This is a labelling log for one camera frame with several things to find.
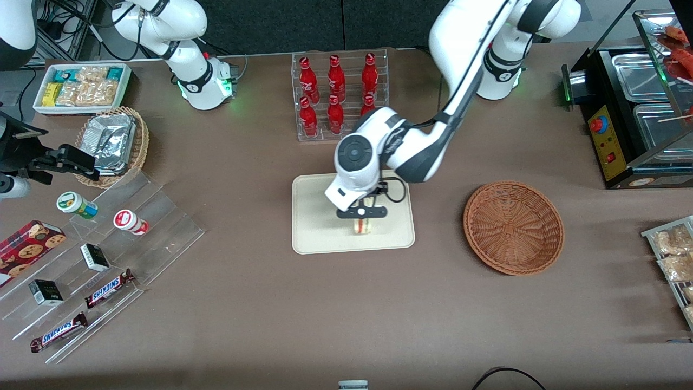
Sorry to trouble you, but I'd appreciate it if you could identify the white snack bin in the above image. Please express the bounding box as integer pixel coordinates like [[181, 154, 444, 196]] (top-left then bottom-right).
[[32, 63, 133, 116]]

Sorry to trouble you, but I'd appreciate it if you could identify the small black box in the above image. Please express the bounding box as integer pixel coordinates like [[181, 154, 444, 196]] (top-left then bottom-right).
[[80, 243, 111, 273], [28, 279, 64, 307]]

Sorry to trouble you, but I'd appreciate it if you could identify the light tan wicker basket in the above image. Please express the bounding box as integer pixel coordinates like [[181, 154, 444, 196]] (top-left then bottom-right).
[[74, 106, 150, 190]]

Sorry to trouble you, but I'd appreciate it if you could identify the silver foil container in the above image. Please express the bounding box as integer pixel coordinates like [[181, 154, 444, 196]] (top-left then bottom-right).
[[81, 113, 137, 176]]

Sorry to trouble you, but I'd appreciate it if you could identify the green lid yogurt cup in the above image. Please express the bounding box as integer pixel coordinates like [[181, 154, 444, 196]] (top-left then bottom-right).
[[56, 191, 100, 220]]

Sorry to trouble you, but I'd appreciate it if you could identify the black cable bundle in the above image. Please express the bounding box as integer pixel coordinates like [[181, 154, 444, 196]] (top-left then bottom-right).
[[32, 0, 142, 62]]

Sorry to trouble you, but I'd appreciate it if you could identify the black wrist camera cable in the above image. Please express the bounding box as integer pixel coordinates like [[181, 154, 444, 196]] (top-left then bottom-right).
[[385, 178, 407, 204]]

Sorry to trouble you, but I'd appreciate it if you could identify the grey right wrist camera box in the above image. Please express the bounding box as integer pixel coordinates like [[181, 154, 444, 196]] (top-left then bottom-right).
[[0, 174, 32, 202]]

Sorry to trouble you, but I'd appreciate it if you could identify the cream rectangular tray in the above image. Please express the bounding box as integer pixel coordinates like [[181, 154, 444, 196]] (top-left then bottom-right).
[[292, 170, 416, 255]]

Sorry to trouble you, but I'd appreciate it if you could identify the black hot food display case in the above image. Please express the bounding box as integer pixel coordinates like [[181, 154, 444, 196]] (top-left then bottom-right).
[[561, 0, 693, 190]]

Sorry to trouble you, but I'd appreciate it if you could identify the black floor cable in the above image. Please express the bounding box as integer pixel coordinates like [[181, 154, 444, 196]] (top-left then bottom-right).
[[470, 367, 548, 390]]

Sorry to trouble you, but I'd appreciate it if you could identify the clear acrylic bottle rack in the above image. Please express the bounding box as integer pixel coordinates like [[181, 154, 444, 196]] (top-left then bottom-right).
[[291, 48, 390, 143]]

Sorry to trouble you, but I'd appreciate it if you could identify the red lid yogurt cup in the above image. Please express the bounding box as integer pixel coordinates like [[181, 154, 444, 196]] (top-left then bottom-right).
[[113, 209, 150, 237]]

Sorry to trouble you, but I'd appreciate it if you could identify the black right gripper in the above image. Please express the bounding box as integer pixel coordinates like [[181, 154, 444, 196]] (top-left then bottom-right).
[[27, 144, 101, 182]]

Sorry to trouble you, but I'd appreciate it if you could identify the clear acrylic step display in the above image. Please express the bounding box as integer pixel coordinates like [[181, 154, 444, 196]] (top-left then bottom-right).
[[0, 170, 206, 365]]

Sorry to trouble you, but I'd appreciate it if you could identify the red sausage food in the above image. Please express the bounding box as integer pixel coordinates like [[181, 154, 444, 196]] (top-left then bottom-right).
[[657, 24, 693, 83]]

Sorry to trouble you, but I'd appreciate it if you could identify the brown round wicker basket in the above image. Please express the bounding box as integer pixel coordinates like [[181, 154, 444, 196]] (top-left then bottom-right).
[[463, 180, 565, 276]]

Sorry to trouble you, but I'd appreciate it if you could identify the aluminium frame post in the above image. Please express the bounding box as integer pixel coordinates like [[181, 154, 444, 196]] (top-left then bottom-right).
[[40, 0, 99, 67]]

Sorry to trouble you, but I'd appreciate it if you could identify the grey tray of snack bags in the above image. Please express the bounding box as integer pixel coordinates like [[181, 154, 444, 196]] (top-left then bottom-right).
[[641, 215, 693, 332]]

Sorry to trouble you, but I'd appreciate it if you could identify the red cookie box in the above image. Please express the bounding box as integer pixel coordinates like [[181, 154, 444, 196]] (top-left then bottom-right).
[[0, 219, 67, 289]]

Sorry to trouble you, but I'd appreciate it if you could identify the brown snickers bar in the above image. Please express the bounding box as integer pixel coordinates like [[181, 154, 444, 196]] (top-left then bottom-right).
[[84, 268, 136, 310], [30, 311, 89, 354]]

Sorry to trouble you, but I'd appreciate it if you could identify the steel food pan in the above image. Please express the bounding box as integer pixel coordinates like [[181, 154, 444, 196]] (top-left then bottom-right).
[[611, 53, 673, 103], [633, 102, 693, 153]]

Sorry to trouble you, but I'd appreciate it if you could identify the clear cracker snack pack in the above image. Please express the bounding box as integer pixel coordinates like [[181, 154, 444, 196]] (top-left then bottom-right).
[[56, 82, 82, 107], [76, 66, 109, 83], [79, 81, 119, 107]]

